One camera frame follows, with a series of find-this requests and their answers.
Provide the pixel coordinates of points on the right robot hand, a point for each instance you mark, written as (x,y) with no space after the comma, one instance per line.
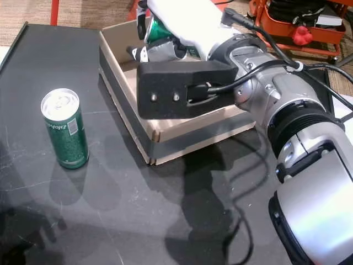
(193,22)

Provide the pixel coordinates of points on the green soda can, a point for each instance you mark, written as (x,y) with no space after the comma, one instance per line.
(157,30)
(67,132)

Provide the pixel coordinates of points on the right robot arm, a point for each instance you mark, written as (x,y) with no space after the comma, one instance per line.
(289,96)

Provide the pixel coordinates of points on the cardboard box with grey tape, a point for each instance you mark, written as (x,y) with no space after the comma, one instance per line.
(127,82)

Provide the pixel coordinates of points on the grey flat box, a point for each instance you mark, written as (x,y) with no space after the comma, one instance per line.
(329,20)

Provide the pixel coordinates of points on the black bag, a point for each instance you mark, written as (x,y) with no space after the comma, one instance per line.
(292,11)

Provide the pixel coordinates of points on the red rubber toy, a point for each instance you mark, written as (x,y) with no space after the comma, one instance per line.
(302,36)

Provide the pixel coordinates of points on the orange metal cart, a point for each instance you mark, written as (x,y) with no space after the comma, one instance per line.
(325,33)

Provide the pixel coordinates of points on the white sheet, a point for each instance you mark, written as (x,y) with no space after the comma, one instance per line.
(3,55)

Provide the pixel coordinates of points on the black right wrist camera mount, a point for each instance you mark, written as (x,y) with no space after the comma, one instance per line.
(165,80)

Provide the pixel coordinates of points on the red metal frame leg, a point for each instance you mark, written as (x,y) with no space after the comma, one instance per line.
(54,12)

